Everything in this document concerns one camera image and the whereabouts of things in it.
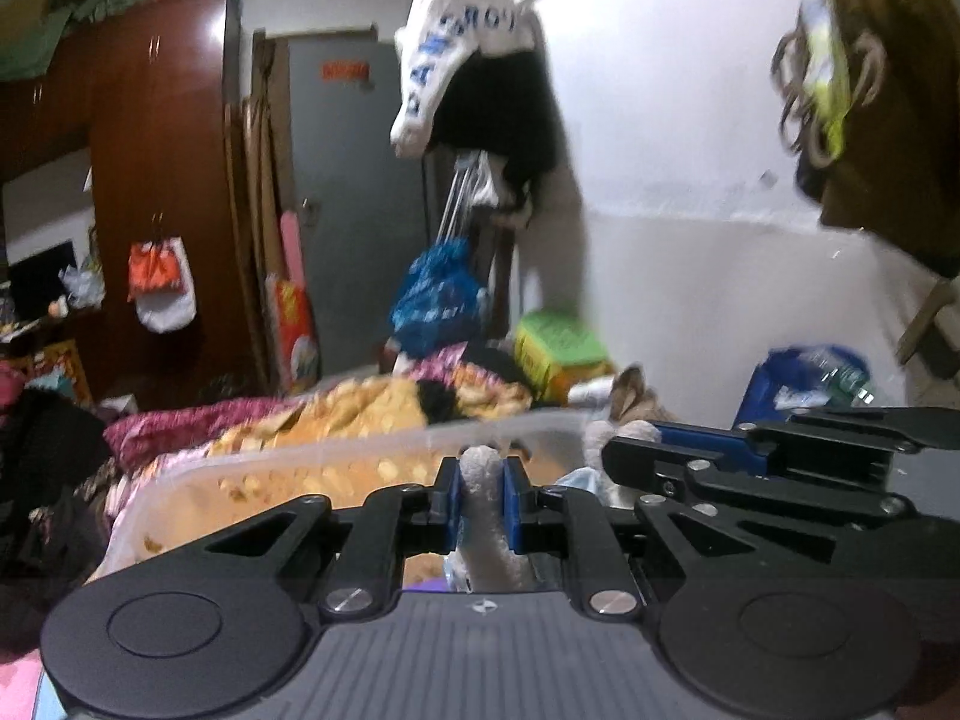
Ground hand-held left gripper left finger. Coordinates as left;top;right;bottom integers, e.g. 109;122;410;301
199;457;460;616

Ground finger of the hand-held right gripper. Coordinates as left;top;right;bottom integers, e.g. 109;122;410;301
602;435;912;523
656;405;960;467

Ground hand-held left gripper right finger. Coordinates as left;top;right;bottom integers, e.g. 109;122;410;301
504;457;863;616

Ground white fuzzy sock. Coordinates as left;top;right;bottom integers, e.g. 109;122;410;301
450;446;535;593
583;420;661;503

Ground clear plastic basket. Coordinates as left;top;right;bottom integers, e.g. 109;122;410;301
90;409;601;595

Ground blue shopping bag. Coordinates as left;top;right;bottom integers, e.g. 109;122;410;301
733;345;875;430

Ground brown fuzzy cloth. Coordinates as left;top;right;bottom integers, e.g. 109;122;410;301
607;364;676;425

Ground yellow patterned blanket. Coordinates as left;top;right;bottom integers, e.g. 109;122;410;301
202;364;535;511

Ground clear plastic water bottle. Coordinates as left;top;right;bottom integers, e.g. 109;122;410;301
799;349;875;407

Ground green cardboard box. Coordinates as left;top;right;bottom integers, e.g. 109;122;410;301
514;309;616;402

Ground blue plastic bag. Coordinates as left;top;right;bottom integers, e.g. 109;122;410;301
390;236;488;357

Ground red printed bag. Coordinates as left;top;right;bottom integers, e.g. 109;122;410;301
266;274;322;391

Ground magenta patterned blanket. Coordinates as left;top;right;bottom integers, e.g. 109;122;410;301
105;394;301;470

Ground pink board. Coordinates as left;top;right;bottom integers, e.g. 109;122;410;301
280;211;307;293

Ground grey metal door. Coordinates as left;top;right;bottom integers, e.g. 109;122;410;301
289;34;440;383

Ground leaning wooden planks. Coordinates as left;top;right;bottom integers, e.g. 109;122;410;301
240;30;301;391

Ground olive hanging cloth bag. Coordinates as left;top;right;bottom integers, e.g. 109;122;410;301
772;0;960;278

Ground orange plastic bag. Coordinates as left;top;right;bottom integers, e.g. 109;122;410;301
126;240;179;302

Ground pile of dark clothes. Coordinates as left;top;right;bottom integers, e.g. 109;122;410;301
0;386;130;601

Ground crumpled white plastic bag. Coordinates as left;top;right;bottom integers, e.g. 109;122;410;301
60;262;106;310

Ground white and black hanging jacket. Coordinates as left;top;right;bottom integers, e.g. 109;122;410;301
390;0;560;233

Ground brown wooden wardrobe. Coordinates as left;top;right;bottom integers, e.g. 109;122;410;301
0;0;263;410

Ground black monitor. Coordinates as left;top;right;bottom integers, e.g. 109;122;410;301
6;240;77;320

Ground pink printed blanket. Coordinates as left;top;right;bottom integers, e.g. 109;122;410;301
0;660;46;720

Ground green cloth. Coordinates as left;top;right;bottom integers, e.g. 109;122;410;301
0;0;166;83

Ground wooden wall board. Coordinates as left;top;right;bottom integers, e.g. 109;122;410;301
896;274;960;381

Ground metal folding frame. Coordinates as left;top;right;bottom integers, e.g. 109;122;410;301
439;150;496;248

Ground yellow white printed strap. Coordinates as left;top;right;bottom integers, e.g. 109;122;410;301
787;0;854;156

